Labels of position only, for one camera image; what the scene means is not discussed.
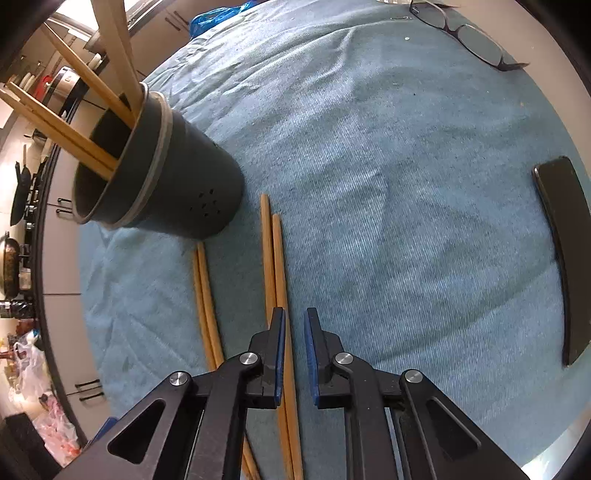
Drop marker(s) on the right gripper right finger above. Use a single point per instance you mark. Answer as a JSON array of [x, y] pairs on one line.
[[329, 389]]

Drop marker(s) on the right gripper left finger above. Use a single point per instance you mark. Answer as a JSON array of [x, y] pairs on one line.
[[265, 386]]

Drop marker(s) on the beige kitchen cabinets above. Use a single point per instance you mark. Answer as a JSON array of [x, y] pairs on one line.
[[117, 311]]

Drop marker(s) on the black utensil holder cup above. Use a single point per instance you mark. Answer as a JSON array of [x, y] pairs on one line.
[[170, 177]]

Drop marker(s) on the blue terry towel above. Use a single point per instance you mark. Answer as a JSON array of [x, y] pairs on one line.
[[401, 167]]

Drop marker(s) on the white plastic bag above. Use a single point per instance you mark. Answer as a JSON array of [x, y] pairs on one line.
[[33, 393]]

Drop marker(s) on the wok with lid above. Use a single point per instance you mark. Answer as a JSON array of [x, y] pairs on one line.
[[10, 267]]

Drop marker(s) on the black frying pan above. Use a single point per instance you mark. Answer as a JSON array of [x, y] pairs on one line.
[[24, 180]]

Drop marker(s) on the black smartphone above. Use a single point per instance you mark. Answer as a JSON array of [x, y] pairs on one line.
[[568, 213]]

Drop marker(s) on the silver rice cooker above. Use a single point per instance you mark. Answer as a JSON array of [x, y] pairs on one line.
[[59, 89]]

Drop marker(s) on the blue plastic bag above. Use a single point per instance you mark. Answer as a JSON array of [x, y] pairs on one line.
[[207, 20]]

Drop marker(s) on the black eyeglasses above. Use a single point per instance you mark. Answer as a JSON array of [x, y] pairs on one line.
[[471, 37]]

